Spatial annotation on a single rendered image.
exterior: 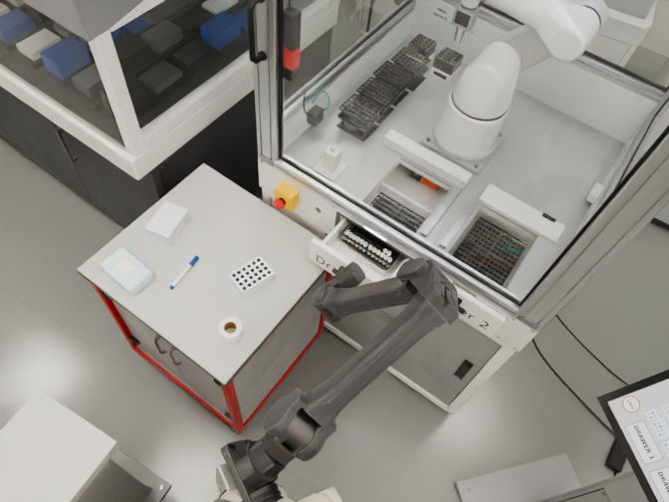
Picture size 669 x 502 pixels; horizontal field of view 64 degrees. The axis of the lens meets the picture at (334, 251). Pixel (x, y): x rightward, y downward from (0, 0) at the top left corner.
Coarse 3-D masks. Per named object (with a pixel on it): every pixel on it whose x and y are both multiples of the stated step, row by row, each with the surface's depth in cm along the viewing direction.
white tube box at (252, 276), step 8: (248, 264) 170; (256, 264) 171; (264, 264) 171; (232, 272) 168; (240, 272) 170; (248, 272) 169; (256, 272) 169; (264, 272) 169; (272, 272) 170; (232, 280) 167; (240, 280) 167; (248, 280) 167; (256, 280) 168; (264, 280) 168; (272, 280) 172; (240, 288) 166; (248, 288) 166; (256, 288) 168
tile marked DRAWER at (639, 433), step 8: (632, 424) 132; (640, 424) 131; (632, 432) 132; (640, 432) 130; (648, 432) 129; (632, 440) 131; (640, 440) 130; (648, 440) 129; (640, 448) 130; (648, 448) 128; (656, 448) 127; (640, 456) 129; (648, 456) 128; (656, 456) 127
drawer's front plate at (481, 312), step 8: (456, 288) 157; (464, 296) 156; (472, 296) 156; (464, 304) 158; (472, 304) 156; (480, 304) 155; (472, 312) 159; (480, 312) 156; (488, 312) 154; (496, 312) 154; (472, 320) 162; (480, 320) 159; (488, 320) 156; (496, 320) 154; (504, 320) 153; (480, 328) 162; (488, 328) 159; (496, 328) 157
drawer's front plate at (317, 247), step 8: (312, 240) 162; (312, 248) 165; (320, 248) 162; (328, 248) 161; (312, 256) 168; (320, 256) 165; (328, 256) 162; (336, 256) 159; (320, 264) 169; (336, 264) 162; (344, 264) 159; (368, 280) 157; (376, 280) 156
